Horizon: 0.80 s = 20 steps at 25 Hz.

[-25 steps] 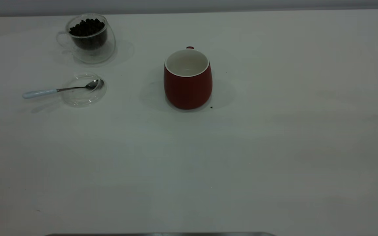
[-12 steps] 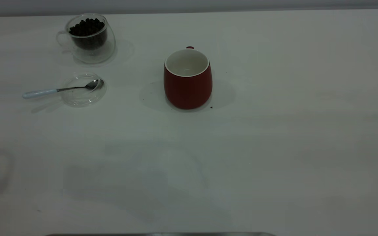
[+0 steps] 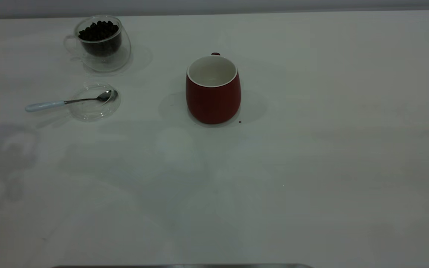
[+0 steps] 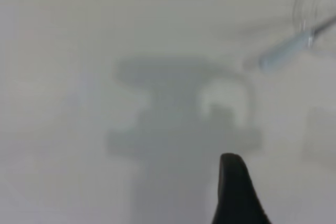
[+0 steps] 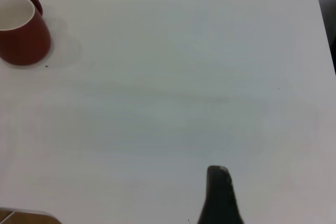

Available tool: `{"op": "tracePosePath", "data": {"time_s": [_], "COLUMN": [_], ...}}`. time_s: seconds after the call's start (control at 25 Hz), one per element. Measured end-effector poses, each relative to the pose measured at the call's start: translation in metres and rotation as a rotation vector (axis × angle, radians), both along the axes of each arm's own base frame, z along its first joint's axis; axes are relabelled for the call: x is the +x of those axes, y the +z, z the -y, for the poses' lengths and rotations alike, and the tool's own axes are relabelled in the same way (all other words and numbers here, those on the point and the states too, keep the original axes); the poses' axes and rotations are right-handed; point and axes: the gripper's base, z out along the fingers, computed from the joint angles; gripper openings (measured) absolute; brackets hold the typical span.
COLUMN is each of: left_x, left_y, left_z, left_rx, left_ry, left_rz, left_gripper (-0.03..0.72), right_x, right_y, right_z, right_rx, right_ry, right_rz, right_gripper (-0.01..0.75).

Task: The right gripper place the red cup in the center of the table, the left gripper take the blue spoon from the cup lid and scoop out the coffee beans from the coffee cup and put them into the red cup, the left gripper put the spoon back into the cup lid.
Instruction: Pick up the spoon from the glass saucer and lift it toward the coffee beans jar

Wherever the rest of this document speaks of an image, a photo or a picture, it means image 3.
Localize red ceramic mug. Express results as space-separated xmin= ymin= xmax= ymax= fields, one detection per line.
xmin=185 ymin=52 xmax=242 ymax=125

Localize spoon with pale blue handle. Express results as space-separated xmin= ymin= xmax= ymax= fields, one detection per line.
xmin=25 ymin=90 xmax=117 ymax=113

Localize coffee beans in glass cup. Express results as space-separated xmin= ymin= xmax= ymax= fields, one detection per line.
xmin=78 ymin=20 xmax=122 ymax=57

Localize clear double-wall glass cup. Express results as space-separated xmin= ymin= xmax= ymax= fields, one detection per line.
xmin=64 ymin=15 xmax=131 ymax=73

